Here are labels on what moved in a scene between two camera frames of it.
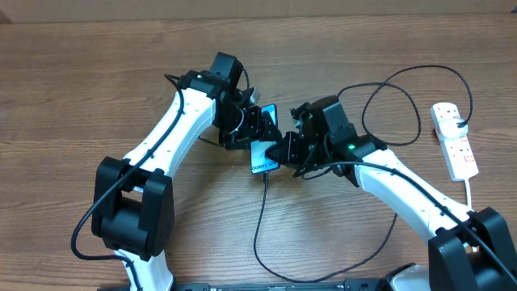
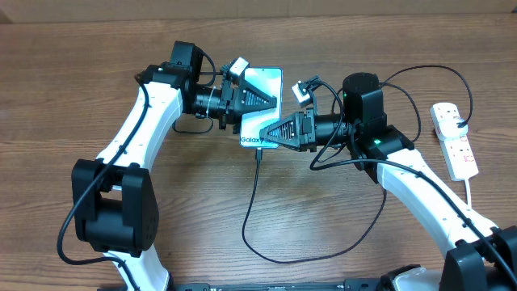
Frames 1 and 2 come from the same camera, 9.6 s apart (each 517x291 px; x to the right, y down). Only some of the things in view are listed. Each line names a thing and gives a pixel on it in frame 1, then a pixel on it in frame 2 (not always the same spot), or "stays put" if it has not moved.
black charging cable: [381, 83] to [384, 178]
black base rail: [355, 284] stays put
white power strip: [457, 153] stays put
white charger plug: [448, 129] stays put
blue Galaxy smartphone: [259, 162] to [271, 81]
